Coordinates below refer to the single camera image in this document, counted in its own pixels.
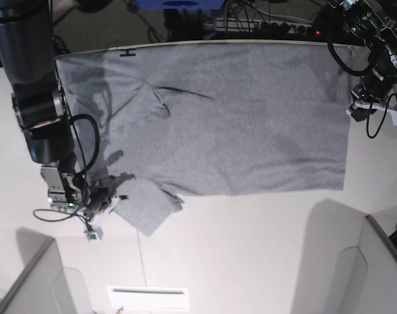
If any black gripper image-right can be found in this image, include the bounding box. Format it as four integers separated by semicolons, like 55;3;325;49
350;73;397;122

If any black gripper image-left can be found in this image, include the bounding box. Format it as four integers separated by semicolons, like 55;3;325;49
82;173;135;219

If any grey T-shirt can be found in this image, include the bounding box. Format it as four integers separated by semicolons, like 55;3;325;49
57;43;351;236

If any black robot arm image-left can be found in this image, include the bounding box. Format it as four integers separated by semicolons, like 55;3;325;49
0;1;124;222

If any white slotted tray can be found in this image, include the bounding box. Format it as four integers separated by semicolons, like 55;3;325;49
107;285;190;311

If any grey partition panel left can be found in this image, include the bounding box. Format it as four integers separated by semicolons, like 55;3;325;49
0;237;77;314

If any grey partition panel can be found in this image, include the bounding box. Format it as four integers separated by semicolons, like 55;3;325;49
324;215;397;314
0;237;77;314

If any grey partition panel right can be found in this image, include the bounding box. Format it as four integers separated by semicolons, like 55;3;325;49
324;215;397;314

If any white power strip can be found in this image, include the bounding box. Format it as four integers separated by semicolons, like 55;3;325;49
203;18;319;35

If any blue box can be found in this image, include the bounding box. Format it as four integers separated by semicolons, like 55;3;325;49
135;0;224;10

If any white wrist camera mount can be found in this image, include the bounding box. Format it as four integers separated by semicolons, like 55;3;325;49
84;196;120;242
347;99;397;126

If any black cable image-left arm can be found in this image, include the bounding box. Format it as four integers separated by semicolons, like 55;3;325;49
37;114;100;224

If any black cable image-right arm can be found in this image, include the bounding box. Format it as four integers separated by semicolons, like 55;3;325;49
326;32;379;78

